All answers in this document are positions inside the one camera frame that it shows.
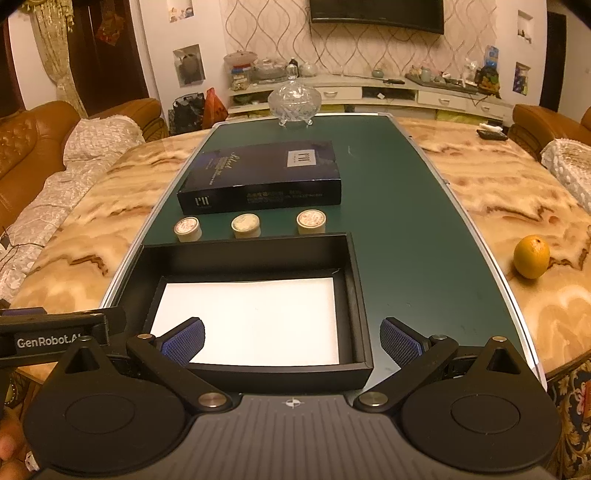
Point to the white paper sheet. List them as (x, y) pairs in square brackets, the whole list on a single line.
[(258, 318)]

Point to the tea tray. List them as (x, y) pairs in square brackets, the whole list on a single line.
[(438, 83)]

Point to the brown leather armchair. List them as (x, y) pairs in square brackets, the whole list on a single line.
[(531, 124)]

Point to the white lace armchair cover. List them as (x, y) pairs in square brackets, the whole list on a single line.
[(570, 166)]

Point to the black television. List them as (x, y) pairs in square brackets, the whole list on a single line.
[(376, 11)]

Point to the black box base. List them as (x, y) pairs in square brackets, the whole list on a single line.
[(249, 256)]

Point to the flower print bag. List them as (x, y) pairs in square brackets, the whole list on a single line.
[(488, 81)]

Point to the white lace sofa cover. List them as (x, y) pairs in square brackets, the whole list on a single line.
[(92, 138)]

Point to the black remote control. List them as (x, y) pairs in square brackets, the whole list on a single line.
[(492, 134)]

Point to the black mesh bin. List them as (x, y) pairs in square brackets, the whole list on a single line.
[(187, 115)]

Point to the brown leather sofa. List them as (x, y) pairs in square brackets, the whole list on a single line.
[(27, 134)]

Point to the orange fruit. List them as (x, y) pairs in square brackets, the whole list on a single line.
[(532, 256)]

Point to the patterned rug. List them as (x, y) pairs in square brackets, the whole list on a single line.
[(572, 406)]

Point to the dark blue box lid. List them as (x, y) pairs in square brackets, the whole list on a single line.
[(258, 170)]

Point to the cream television cabinet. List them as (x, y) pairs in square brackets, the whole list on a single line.
[(341, 92)]

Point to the red hanging decoration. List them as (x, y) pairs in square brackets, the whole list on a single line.
[(110, 25)]

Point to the green board silver frame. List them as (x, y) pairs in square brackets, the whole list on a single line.
[(406, 207)]

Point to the dark wooden door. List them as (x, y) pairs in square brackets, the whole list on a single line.
[(134, 55)]

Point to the person's left hand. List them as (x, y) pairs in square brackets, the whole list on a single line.
[(7, 447)]

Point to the lidded glass jar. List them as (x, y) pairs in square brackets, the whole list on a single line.
[(240, 69)]

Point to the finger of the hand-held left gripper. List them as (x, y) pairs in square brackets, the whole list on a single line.
[(23, 313)]

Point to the colourful niche picture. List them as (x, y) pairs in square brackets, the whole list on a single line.
[(522, 78)]

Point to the small round tin red label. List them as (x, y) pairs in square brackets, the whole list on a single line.
[(311, 221), (188, 228)]

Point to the golden curtain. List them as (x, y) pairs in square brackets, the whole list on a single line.
[(55, 46)]

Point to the orange plastic bag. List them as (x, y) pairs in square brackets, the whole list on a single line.
[(214, 106)]

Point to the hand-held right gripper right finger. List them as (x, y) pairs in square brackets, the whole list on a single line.
[(399, 341)]

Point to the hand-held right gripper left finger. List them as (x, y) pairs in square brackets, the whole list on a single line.
[(184, 339)]

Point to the small round cream tin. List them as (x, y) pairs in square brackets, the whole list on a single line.
[(245, 225)]

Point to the crystal candy dish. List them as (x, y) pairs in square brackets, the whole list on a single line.
[(293, 99)]

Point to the blue label bottle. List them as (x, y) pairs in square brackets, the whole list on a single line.
[(492, 56)]

